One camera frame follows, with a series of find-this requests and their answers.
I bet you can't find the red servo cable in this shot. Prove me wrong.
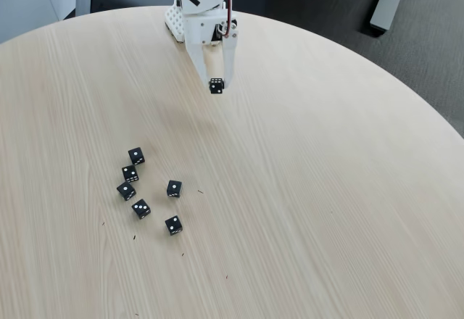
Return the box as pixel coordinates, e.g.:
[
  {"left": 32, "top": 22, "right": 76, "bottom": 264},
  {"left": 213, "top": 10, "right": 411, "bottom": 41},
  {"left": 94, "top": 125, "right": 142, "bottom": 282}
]
[{"left": 191, "top": 0, "right": 250, "bottom": 40}]

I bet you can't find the black die with white dots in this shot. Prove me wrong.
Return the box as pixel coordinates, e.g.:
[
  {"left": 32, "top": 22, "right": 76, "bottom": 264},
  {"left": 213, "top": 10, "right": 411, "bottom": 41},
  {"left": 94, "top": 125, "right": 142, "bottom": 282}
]
[
  {"left": 128, "top": 146, "right": 146, "bottom": 166},
  {"left": 121, "top": 165, "right": 140, "bottom": 183},
  {"left": 116, "top": 181, "right": 138, "bottom": 202},
  {"left": 166, "top": 179, "right": 183, "bottom": 199},
  {"left": 130, "top": 198, "right": 152, "bottom": 220},
  {"left": 165, "top": 215, "right": 184, "bottom": 236}
]

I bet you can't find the grey desk leg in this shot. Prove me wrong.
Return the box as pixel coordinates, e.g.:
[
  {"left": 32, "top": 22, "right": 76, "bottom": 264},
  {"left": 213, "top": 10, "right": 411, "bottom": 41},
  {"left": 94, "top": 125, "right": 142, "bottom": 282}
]
[{"left": 369, "top": 0, "right": 413, "bottom": 38}]

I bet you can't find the black die showing six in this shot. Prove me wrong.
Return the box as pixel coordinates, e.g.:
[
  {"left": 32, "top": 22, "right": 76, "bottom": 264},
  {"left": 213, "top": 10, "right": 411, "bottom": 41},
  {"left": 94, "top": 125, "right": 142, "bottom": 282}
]
[{"left": 208, "top": 77, "right": 226, "bottom": 96}]

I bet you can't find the white cabinet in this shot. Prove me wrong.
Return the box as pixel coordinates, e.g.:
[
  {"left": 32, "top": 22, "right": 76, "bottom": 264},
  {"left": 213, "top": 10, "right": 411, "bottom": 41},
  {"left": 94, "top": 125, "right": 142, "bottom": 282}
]
[{"left": 0, "top": 0, "right": 91, "bottom": 44}]

